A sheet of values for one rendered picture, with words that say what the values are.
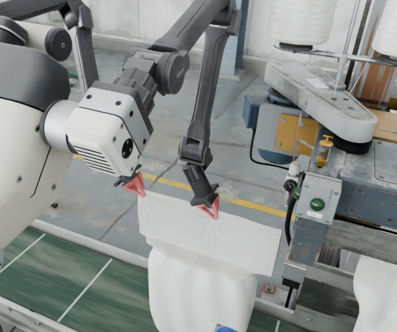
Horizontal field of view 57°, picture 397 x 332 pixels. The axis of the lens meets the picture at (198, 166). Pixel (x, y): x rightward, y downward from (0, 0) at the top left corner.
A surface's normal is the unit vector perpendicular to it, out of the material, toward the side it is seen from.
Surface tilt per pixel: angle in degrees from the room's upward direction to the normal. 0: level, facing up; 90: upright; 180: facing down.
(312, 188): 90
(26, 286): 0
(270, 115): 90
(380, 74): 90
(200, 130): 69
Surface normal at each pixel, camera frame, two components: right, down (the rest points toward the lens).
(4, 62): -0.26, -0.20
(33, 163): 0.92, 0.24
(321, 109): -0.96, 0.10
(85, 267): 0.05, -0.86
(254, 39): -0.38, 0.46
